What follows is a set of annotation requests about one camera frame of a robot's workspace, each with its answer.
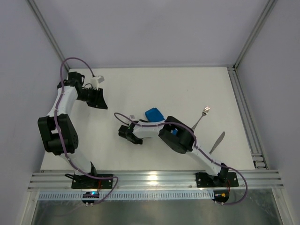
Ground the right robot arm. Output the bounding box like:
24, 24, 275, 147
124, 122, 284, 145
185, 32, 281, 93
118, 116, 229, 187

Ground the right aluminium frame post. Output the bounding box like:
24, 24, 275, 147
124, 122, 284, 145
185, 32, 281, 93
233, 0, 277, 70

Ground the controller board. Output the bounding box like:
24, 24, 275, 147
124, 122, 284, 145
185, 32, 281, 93
212, 191, 230, 204
81, 191, 99, 206

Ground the aluminium frame post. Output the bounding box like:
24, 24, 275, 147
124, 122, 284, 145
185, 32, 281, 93
233, 0, 277, 70
26, 0, 65, 62

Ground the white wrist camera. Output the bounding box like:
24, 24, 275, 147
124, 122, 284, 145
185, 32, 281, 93
129, 115, 136, 120
90, 75, 105, 89

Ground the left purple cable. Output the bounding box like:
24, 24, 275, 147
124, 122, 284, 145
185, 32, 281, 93
53, 57, 119, 205

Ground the silver table knife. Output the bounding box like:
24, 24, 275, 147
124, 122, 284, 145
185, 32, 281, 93
209, 131, 225, 154

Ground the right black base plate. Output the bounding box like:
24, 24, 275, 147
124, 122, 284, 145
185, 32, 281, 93
195, 170, 239, 188

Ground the left aluminium frame post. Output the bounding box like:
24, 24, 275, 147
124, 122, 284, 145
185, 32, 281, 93
26, 0, 65, 62

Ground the right aluminium side rail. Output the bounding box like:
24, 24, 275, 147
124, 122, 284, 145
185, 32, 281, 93
227, 66, 269, 170

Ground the blue satin napkin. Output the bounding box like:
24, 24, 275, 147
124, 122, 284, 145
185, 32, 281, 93
144, 107, 165, 122

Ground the aluminium front rail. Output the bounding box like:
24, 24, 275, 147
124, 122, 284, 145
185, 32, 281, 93
28, 170, 284, 191

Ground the right controller board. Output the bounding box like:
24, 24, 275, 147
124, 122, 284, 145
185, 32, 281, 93
212, 191, 230, 204

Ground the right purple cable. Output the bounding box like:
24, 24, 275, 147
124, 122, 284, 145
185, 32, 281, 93
114, 112, 248, 207

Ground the left controller board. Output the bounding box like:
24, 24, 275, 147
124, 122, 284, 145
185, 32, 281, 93
81, 191, 99, 206

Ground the slotted grey cable duct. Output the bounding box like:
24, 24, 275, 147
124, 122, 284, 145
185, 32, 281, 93
38, 190, 214, 201

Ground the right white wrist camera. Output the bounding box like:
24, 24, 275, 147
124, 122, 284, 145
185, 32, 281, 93
129, 115, 136, 120

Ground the purple cable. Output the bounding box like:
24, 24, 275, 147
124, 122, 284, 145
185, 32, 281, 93
53, 57, 119, 205
114, 112, 248, 207

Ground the silver fork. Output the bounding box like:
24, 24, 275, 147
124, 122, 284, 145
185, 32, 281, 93
192, 106, 210, 131

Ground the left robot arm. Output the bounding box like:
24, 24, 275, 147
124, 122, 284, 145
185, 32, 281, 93
37, 72, 108, 179

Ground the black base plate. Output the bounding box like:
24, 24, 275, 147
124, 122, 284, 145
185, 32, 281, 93
195, 170, 239, 188
65, 174, 113, 189

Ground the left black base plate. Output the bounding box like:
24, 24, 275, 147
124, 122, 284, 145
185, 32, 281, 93
65, 174, 113, 189

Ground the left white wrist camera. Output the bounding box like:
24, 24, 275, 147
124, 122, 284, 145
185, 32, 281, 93
90, 75, 105, 89

